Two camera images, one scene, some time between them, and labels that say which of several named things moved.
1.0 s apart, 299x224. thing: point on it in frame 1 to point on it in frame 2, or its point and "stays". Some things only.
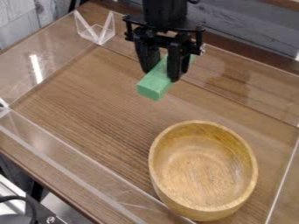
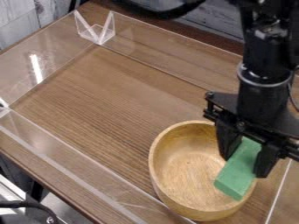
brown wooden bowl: [203, 169] stays
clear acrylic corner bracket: [98, 34] stays
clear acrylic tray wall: [75, 179] stays
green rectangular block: [154, 80] to [238, 172]
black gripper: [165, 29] to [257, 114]
